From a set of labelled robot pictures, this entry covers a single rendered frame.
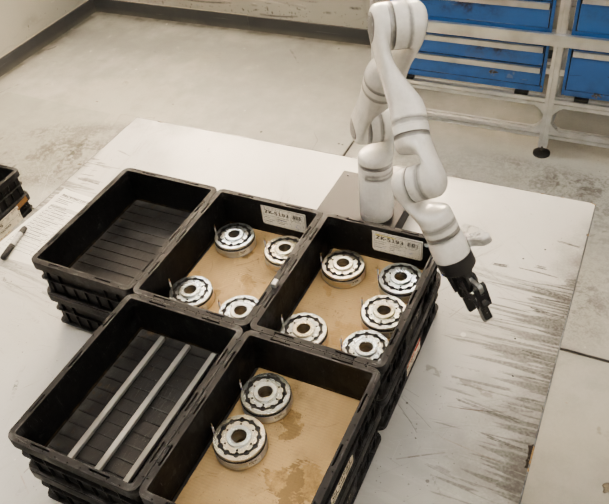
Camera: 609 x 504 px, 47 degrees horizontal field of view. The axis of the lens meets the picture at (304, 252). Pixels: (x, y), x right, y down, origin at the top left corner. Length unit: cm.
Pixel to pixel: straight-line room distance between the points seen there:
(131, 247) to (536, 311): 104
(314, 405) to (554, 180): 220
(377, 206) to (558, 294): 51
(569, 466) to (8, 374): 164
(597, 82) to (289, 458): 240
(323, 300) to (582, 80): 202
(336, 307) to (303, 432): 33
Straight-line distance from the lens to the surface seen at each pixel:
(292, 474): 136
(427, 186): 131
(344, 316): 158
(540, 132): 348
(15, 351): 192
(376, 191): 186
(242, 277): 171
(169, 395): 152
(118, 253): 187
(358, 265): 166
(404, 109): 135
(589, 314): 280
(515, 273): 189
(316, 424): 141
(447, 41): 337
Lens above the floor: 200
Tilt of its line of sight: 42 degrees down
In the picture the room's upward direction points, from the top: 7 degrees counter-clockwise
